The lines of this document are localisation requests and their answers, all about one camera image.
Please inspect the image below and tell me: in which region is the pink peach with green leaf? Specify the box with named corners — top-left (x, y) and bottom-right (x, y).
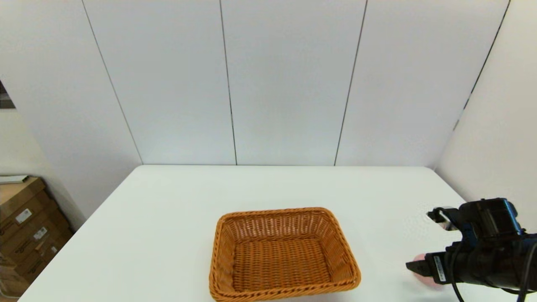
top-left (413, 253), bottom-right (443, 290)

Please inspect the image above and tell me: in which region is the orange woven wicker basket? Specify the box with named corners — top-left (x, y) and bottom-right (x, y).
top-left (209, 207), bottom-right (362, 302)

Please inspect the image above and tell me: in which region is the brown cardboard box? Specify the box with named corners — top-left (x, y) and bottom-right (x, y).
top-left (0, 196), bottom-right (61, 246)
top-left (0, 262), bottom-right (34, 299)
top-left (0, 177), bottom-right (47, 219)
top-left (0, 218), bottom-right (73, 269)

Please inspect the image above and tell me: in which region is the black blue wrist camera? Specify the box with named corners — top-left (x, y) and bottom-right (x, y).
top-left (459, 198), bottom-right (526, 243)

